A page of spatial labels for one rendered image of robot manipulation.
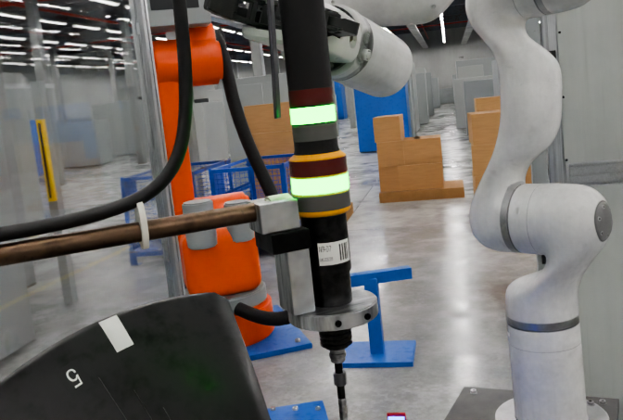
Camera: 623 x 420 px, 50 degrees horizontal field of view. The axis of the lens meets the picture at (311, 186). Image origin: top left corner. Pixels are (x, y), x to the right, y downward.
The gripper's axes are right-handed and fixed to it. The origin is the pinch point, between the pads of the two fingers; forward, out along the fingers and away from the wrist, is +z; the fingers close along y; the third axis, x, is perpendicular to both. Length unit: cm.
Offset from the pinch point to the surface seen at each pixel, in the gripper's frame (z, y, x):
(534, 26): -166, 18, 37
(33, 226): 23.0, -5.1, -20.5
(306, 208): 8.7, -16.0, -16.1
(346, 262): 5.9, -18.9, -19.6
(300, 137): 9.3, -14.5, -11.2
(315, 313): 7.9, -18.4, -23.5
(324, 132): 8.7, -16.0, -10.4
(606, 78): -177, -5, 27
